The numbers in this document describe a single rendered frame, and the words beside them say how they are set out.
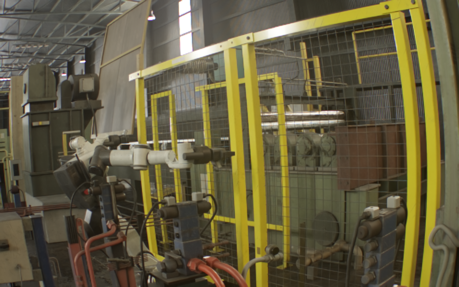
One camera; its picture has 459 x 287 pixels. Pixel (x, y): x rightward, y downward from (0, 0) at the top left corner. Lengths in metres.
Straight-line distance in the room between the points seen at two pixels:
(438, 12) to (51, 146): 5.91
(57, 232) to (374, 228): 5.26
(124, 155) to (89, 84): 4.55
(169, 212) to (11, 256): 1.24
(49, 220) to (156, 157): 3.76
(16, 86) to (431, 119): 8.22
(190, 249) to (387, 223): 0.76
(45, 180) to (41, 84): 1.50
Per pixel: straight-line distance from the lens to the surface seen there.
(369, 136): 4.18
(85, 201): 2.52
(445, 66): 1.37
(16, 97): 8.92
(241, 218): 2.44
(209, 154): 2.19
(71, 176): 2.47
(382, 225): 0.94
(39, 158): 6.51
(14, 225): 2.36
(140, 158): 2.26
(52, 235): 5.87
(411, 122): 1.66
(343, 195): 4.09
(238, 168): 2.40
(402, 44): 1.69
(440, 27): 1.40
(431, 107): 1.62
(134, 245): 2.75
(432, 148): 1.63
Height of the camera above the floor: 1.35
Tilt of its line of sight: 3 degrees down
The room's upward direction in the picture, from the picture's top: 4 degrees counter-clockwise
